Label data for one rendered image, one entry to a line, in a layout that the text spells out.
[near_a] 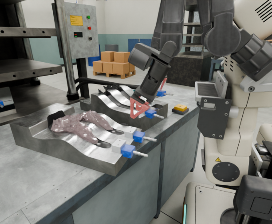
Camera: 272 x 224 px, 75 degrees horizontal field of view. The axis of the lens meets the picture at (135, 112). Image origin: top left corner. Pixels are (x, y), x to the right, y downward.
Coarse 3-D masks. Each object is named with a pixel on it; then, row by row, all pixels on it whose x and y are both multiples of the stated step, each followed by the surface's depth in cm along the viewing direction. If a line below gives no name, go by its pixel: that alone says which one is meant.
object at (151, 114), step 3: (147, 111) 87; (150, 111) 87; (153, 111) 87; (156, 111) 88; (144, 114) 87; (147, 114) 87; (150, 114) 85; (153, 114) 86; (156, 114) 86; (150, 117) 86; (153, 117) 87; (159, 117) 85; (162, 117) 83
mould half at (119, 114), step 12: (96, 96) 101; (120, 96) 107; (84, 108) 113; (96, 108) 105; (108, 108) 97; (120, 108) 96; (156, 108) 94; (120, 120) 94; (132, 120) 88; (144, 120) 87; (156, 120) 97
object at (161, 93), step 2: (158, 88) 103; (160, 88) 104; (158, 90) 103; (160, 90) 103; (158, 92) 100; (160, 92) 99; (162, 92) 99; (164, 92) 100; (158, 94) 100; (160, 94) 100; (162, 94) 99; (164, 94) 100; (166, 94) 99; (168, 94) 98; (170, 94) 97; (172, 94) 97; (156, 96) 102; (158, 96) 104; (160, 96) 105
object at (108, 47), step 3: (105, 45) 740; (108, 45) 729; (111, 45) 728; (114, 45) 732; (117, 45) 743; (105, 48) 747; (108, 48) 734; (111, 48) 733; (114, 48) 737; (117, 48) 747; (105, 51) 753; (111, 51) 737; (114, 51) 740; (117, 51) 750
